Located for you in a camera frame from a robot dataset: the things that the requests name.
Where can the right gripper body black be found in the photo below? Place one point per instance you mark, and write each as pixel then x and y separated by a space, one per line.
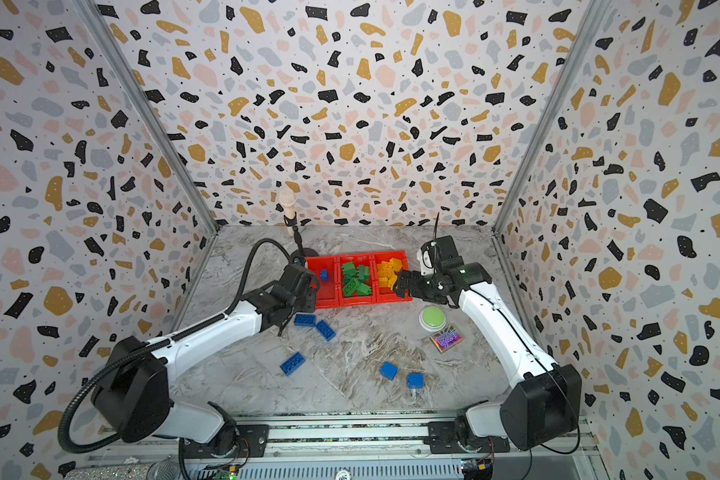
pixel 420 286

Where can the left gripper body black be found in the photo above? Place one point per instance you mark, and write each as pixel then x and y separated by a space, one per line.
pixel 307 305

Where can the blue lego brick slanted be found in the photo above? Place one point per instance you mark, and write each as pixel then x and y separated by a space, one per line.
pixel 325 330

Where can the yellow lego pile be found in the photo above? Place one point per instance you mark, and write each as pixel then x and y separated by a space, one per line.
pixel 387 272

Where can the blue long lego brick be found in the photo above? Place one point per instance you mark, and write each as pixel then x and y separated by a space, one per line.
pixel 289 366

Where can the green lego pile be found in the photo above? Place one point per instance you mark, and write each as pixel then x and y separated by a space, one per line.
pixel 356 280

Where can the blue small lego brick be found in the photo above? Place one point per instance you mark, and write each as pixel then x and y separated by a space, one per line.
pixel 388 371

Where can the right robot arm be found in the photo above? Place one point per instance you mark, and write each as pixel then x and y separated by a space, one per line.
pixel 544 399

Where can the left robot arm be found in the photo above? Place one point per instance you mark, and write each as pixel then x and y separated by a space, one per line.
pixel 135 399

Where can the blue flat lego plate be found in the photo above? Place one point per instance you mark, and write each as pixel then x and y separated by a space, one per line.
pixel 305 320

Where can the green push button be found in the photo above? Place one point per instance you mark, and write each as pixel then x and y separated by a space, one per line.
pixel 432 319

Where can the left red bin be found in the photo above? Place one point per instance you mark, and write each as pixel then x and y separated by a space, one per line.
pixel 327 296

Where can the red bin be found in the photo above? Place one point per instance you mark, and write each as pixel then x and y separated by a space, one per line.
pixel 327 296
pixel 387 295
pixel 364 259

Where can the small colourful card box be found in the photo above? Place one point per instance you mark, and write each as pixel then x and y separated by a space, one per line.
pixel 446 338

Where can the right red bin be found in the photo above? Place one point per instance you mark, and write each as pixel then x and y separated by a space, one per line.
pixel 387 295

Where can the middle red bin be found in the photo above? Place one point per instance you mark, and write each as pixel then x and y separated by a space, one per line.
pixel 364 259

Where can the wooden peg on black stand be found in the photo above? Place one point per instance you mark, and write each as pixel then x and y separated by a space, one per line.
pixel 287 199

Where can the blue lego brick right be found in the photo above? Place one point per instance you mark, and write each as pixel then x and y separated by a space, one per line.
pixel 415 381

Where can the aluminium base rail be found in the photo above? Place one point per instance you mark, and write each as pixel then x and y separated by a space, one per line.
pixel 400 445

